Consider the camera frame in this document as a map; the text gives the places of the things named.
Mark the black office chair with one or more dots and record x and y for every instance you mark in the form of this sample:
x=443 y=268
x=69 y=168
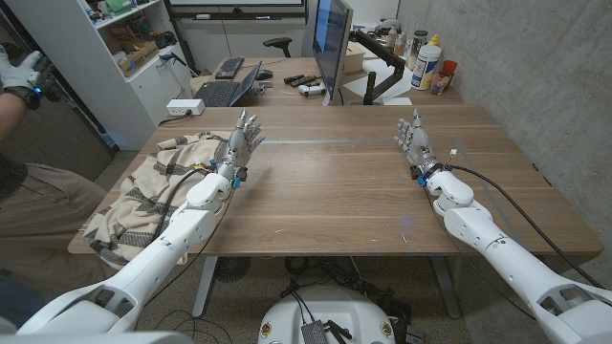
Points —
x=278 y=43

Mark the black keyboard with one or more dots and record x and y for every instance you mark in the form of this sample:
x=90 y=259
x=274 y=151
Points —
x=230 y=67

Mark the person's bare forearm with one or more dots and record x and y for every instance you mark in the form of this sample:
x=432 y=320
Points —
x=8 y=114

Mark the beige box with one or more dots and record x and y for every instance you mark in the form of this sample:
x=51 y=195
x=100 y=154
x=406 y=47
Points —
x=355 y=57

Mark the grey table leg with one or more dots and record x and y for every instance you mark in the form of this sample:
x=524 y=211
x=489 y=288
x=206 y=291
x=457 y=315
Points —
x=445 y=286
x=204 y=286

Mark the dark lidded jar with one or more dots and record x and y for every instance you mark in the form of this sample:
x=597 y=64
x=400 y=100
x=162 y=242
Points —
x=417 y=45

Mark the person's white gloved hand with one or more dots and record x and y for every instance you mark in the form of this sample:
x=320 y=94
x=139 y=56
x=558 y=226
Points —
x=16 y=74

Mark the brown cardboard box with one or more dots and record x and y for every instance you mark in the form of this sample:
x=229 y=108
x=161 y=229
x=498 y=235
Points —
x=138 y=57

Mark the black open laptop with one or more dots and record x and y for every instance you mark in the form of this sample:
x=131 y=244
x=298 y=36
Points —
x=222 y=92

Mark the black remote control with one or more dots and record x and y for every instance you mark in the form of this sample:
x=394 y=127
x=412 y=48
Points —
x=292 y=79
x=306 y=80

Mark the white power strip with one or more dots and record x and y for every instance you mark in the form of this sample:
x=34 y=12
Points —
x=185 y=107

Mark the white wipes canister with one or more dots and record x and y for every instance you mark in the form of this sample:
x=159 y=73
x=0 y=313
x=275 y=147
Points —
x=424 y=67

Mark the white paper sheet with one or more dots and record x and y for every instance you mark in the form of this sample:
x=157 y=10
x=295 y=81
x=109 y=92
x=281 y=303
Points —
x=397 y=79

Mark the white shelf unit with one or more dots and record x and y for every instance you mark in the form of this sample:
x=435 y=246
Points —
x=95 y=91

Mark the white game controller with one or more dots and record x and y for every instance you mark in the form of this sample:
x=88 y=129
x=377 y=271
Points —
x=312 y=89

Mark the red cup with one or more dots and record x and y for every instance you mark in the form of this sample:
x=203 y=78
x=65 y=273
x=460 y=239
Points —
x=448 y=68

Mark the white robot torso base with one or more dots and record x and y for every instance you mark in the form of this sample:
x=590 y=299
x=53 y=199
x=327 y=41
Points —
x=330 y=310

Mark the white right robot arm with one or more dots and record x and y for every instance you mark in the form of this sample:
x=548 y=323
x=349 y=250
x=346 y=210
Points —
x=516 y=267

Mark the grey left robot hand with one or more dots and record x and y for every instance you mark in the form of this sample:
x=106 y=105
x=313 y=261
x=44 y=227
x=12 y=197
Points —
x=237 y=143

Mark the beige plaid scarf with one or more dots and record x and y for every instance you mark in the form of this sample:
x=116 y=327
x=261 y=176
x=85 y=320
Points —
x=143 y=186

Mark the black computer mouse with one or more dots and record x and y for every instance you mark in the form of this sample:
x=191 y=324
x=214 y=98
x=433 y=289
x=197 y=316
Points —
x=264 y=74

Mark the person's khaki trousers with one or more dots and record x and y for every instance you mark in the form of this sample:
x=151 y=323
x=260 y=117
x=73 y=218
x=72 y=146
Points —
x=48 y=215

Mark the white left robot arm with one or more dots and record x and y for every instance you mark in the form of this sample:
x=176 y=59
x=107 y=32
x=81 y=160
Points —
x=153 y=258

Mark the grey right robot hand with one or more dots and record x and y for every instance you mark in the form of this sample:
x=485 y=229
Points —
x=418 y=143

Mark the black floor fan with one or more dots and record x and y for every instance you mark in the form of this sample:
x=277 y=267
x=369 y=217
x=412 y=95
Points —
x=232 y=268

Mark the yellow capped bottle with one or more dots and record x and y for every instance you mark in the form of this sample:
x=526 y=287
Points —
x=434 y=40

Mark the black computer monitor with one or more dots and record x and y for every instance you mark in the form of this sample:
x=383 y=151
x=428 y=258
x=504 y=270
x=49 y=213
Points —
x=330 y=43

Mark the person's black shirt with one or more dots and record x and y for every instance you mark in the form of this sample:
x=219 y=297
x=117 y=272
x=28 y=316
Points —
x=9 y=174

